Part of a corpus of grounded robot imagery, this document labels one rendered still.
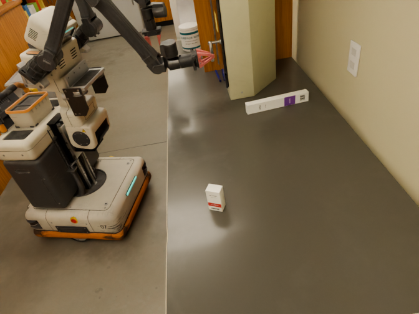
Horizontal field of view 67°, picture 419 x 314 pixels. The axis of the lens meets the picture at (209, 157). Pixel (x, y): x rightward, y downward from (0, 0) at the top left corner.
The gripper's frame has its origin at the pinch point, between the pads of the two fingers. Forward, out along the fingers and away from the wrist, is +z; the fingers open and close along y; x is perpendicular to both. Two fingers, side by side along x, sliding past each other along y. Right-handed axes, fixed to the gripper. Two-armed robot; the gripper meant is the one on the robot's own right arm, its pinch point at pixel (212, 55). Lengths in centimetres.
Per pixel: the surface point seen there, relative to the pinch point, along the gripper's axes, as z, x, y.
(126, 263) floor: -74, 113, -15
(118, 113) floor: -105, 112, 184
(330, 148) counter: 33, 21, -52
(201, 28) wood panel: -1.9, -2.9, 31.7
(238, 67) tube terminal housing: 10.1, 5.4, -5.2
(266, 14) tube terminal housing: 25.5, -11.6, 3.8
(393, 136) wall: 48, 13, -61
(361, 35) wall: 49, -10, -33
